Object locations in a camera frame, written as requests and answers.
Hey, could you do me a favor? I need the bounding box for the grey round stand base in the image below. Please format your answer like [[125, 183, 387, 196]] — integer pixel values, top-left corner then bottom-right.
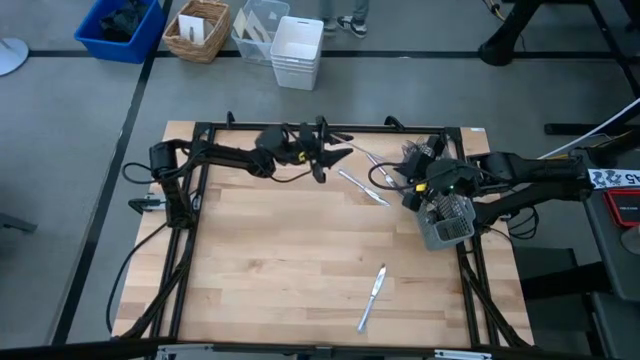
[[0, 37, 30, 77]]

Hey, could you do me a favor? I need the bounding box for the white card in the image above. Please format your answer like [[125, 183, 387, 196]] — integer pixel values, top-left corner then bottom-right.
[[177, 13, 207, 46]]

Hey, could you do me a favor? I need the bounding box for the steel table knife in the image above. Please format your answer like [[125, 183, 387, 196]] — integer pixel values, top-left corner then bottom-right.
[[366, 152, 401, 194], [356, 262, 388, 335], [337, 168, 392, 207]]

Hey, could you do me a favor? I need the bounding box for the yellow cable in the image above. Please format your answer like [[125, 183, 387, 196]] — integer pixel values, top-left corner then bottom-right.
[[480, 0, 504, 23]]

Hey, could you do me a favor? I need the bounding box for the black floor stand frame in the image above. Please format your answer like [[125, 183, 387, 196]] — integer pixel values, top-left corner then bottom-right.
[[543, 0, 640, 137]]

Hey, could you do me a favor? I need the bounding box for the beige cardboard piece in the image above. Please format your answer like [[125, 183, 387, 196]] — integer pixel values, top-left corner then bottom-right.
[[232, 8, 250, 39], [244, 10, 273, 44]]

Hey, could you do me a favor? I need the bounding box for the white cable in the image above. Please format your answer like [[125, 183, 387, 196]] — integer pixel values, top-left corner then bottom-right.
[[537, 97, 640, 160]]

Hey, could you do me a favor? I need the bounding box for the grey mesh cutlery caddy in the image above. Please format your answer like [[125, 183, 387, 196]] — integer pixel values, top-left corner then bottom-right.
[[399, 135, 477, 253]]

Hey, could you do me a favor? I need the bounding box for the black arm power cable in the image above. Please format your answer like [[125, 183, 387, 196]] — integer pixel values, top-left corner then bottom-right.
[[105, 219, 174, 335]]

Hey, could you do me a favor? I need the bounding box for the black front crossbar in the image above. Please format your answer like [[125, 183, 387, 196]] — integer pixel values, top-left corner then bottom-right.
[[0, 337, 640, 360]]

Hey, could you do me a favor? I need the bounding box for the person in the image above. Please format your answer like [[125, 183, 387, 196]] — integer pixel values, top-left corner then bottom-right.
[[318, 0, 371, 40]]

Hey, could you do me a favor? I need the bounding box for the black side cart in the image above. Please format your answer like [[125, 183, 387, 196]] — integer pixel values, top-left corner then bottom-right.
[[569, 144, 640, 360]]

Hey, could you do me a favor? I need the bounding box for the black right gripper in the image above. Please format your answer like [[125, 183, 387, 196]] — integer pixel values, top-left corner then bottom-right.
[[399, 134, 485, 212]]

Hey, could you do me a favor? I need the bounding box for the black stool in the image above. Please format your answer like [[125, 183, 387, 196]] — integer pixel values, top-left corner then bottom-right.
[[512, 246, 614, 302]]

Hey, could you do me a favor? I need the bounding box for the black cloth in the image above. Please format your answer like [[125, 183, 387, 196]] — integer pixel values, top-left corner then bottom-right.
[[98, 0, 151, 44]]

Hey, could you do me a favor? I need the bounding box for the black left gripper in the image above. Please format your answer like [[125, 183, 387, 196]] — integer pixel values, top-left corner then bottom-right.
[[254, 115, 355, 184]]

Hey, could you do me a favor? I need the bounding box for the clear plastic bin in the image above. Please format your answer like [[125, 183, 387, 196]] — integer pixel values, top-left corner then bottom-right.
[[230, 0, 292, 67]]

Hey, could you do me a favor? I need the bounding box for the black stand foot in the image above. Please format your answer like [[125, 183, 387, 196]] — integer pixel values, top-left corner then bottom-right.
[[477, 0, 532, 68]]

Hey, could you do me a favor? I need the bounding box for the white numbered label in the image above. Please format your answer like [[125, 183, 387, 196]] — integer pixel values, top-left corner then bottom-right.
[[587, 168, 640, 191]]

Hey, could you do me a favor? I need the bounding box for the red-framed tablet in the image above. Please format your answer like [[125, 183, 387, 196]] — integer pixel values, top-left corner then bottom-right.
[[603, 188, 640, 229]]

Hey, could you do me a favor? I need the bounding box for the silver knife handle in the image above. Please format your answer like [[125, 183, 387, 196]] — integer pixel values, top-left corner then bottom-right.
[[341, 138, 387, 162]]

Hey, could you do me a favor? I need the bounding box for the blue plastic bin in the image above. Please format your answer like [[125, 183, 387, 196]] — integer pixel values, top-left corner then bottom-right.
[[72, 0, 168, 65]]

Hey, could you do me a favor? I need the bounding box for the white plastic bin stack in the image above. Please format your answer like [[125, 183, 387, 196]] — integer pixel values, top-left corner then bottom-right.
[[269, 15, 325, 92]]

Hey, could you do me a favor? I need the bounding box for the wicker basket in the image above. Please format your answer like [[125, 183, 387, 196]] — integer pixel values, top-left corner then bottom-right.
[[162, 0, 233, 65]]

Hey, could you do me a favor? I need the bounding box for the grey metal leg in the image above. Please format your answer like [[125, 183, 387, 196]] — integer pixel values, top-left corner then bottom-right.
[[0, 211, 38, 235]]

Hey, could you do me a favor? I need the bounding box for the grey round object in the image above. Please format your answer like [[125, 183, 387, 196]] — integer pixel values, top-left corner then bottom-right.
[[621, 223, 640, 257]]

